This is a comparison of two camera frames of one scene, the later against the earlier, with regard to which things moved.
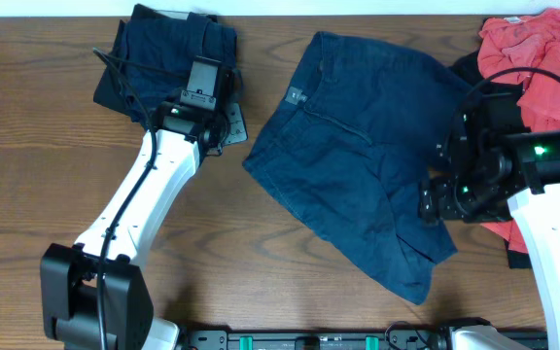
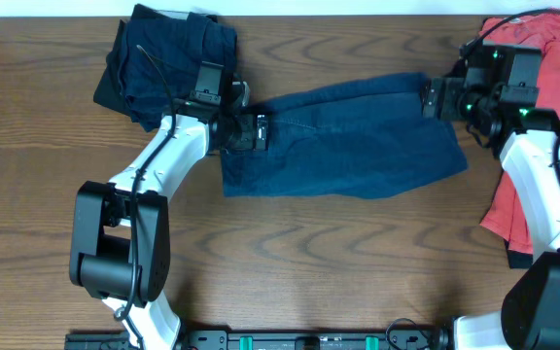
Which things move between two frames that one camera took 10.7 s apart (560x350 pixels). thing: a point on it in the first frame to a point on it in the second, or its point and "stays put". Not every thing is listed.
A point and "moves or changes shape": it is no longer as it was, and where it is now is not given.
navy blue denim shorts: (351, 147) moves or changes shape
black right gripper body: (467, 201) to (459, 104)
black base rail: (363, 339) stays put
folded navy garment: (155, 55) stays put
